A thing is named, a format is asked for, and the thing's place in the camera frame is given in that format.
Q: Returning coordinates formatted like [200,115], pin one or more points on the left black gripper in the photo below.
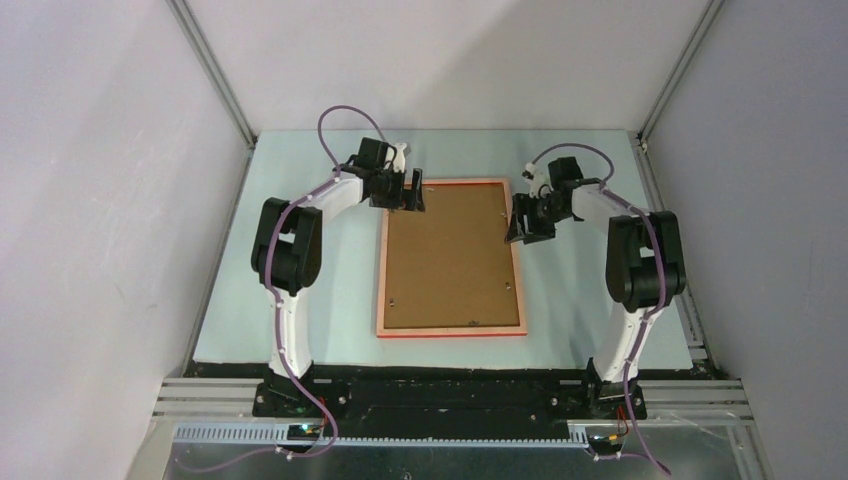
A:
[404,199]

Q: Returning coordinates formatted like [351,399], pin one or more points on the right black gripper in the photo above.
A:
[523,203]

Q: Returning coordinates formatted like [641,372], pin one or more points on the brown backing board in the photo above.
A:
[450,262]

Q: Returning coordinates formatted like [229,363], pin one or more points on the red wooden picture frame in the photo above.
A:
[450,331]

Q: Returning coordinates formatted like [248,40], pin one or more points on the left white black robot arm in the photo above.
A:
[288,245]

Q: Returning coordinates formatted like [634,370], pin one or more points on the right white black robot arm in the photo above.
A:
[644,267]

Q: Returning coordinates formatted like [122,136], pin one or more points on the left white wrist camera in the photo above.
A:
[396,158]

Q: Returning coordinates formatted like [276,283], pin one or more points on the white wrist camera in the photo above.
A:
[538,181]
[396,158]

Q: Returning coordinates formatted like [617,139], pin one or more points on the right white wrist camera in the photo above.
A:
[538,181]

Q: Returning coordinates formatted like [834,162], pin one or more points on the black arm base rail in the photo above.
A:
[442,403]

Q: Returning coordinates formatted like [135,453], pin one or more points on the grey slotted cable duct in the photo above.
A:
[294,435]

